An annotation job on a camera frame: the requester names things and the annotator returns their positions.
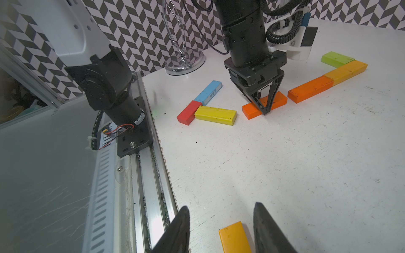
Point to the aluminium mounting rail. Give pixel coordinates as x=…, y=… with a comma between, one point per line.
x=131, y=202

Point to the orange diagonal block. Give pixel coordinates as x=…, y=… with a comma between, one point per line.
x=251, y=111

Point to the silver wire glass rack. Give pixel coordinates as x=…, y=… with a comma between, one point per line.
x=184, y=60

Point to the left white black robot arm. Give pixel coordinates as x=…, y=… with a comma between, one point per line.
x=255, y=40

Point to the blue small block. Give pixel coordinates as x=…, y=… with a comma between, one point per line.
x=209, y=92

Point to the yellow-orange block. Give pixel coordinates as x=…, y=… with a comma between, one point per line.
x=234, y=240
x=346, y=72

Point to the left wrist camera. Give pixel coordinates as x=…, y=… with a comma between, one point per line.
x=299, y=47

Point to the yellow-orange bottom block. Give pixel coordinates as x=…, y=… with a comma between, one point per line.
x=234, y=240

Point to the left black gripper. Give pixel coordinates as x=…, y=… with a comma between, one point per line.
x=251, y=79

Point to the light green small block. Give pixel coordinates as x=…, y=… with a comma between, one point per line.
x=335, y=59

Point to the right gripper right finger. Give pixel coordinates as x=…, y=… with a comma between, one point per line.
x=268, y=236

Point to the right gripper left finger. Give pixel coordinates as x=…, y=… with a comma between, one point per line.
x=176, y=238

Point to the yellow-green long block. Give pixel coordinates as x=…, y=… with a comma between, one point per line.
x=216, y=115

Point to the red small block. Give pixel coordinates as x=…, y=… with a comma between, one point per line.
x=187, y=115

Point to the orange vertical block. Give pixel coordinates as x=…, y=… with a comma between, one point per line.
x=310, y=89

